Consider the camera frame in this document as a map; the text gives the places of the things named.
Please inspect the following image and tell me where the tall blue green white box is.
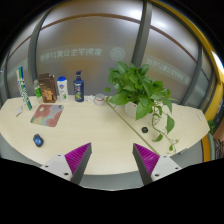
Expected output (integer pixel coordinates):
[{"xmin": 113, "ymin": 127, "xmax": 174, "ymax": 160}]
[{"xmin": 16, "ymin": 67, "xmax": 32, "ymax": 111}]

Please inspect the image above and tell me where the small black round object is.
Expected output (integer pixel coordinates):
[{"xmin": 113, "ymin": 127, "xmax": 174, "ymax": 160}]
[{"xmin": 141, "ymin": 127, "xmax": 149, "ymax": 133}]

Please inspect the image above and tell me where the white round jar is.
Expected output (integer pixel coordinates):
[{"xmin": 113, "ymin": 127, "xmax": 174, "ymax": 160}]
[{"xmin": 94, "ymin": 93, "xmax": 105, "ymax": 106}]

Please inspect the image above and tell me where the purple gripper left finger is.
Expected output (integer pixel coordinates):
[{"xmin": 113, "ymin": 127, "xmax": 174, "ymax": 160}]
[{"xmin": 40, "ymin": 142, "xmax": 93, "ymax": 186}]

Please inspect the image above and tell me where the green potted pothos plant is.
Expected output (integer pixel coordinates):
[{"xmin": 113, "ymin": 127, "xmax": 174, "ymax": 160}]
[{"xmin": 106, "ymin": 61, "xmax": 178, "ymax": 152}]

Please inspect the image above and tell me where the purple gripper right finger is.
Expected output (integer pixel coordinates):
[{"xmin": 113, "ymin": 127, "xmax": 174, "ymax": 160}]
[{"xmin": 132, "ymin": 143, "xmax": 183, "ymax": 186}]

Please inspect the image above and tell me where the blue black computer mouse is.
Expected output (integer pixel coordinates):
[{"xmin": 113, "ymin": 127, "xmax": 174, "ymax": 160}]
[{"xmin": 33, "ymin": 134, "xmax": 44, "ymax": 147}]

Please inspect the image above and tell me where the small white crumpled object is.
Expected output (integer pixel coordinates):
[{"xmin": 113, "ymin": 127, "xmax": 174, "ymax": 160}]
[{"xmin": 86, "ymin": 95, "xmax": 95, "ymax": 104}]

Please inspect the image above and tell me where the small green bottle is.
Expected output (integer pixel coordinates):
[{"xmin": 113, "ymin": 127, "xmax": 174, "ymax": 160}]
[{"xmin": 34, "ymin": 79, "xmax": 42, "ymax": 98}]

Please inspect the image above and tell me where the dark blue pump bottle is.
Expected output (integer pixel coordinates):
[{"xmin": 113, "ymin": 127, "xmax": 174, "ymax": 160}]
[{"xmin": 73, "ymin": 70, "xmax": 84, "ymax": 102}]

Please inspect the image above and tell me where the small white card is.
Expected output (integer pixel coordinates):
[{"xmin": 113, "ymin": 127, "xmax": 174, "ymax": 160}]
[{"xmin": 16, "ymin": 106, "xmax": 23, "ymax": 117}]

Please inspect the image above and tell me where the colourful patterned mouse pad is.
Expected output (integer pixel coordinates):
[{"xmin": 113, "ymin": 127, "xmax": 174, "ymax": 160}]
[{"xmin": 30, "ymin": 104, "xmax": 64, "ymax": 127}]

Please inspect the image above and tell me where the white shampoo bottle blue cap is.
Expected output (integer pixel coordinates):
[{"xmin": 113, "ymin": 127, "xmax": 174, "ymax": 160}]
[{"xmin": 57, "ymin": 76, "xmax": 69, "ymax": 102}]

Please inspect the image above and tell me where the white plant pot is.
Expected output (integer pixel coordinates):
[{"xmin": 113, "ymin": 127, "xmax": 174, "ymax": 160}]
[{"xmin": 125, "ymin": 102, "xmax": 147, "ymax": 120}]

